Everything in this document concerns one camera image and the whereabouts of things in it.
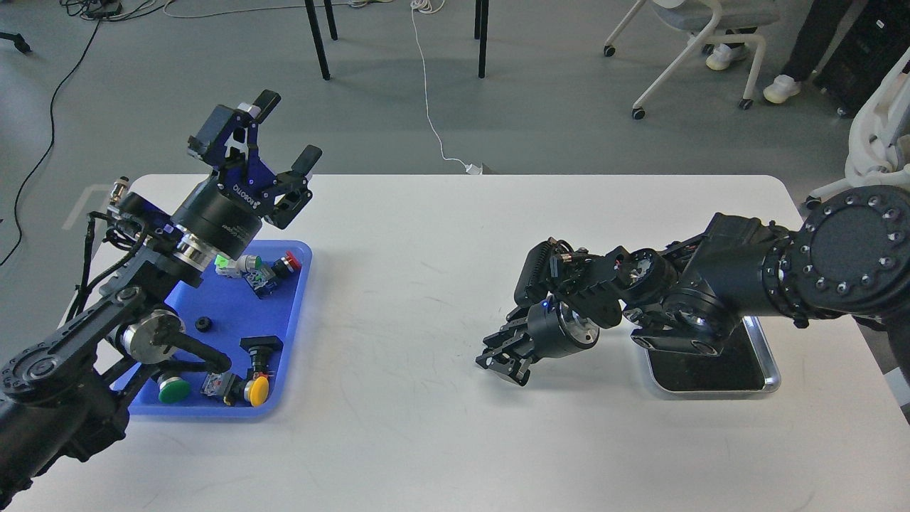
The small black gear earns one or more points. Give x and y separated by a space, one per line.
203 324

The black table leg right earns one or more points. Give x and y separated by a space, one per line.
480 33

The white chair at right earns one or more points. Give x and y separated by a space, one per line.
878 141

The black table leg left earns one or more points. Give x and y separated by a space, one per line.
315 30

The white office chair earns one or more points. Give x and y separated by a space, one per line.
706 22

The black square push button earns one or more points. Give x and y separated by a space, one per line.
260 349

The yellow push button switch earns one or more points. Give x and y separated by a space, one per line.
253 391

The black equipment case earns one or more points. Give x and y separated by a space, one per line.
869 50

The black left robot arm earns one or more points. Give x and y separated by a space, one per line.
68 396

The green push button switch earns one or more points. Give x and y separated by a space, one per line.
171 387

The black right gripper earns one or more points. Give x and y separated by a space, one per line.
549 329

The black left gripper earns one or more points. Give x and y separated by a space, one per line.
226 210

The silver metal tray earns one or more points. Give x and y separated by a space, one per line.
746 368

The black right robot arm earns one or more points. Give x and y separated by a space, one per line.
850 257

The black table leg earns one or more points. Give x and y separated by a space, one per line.
315 30
480 33

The person legs white shoes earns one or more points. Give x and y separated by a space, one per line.
813 39

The blue plastic tray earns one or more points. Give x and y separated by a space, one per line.
236 313

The green white selector switch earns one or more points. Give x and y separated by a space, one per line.
234 264

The red push button switch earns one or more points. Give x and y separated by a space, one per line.
263 279

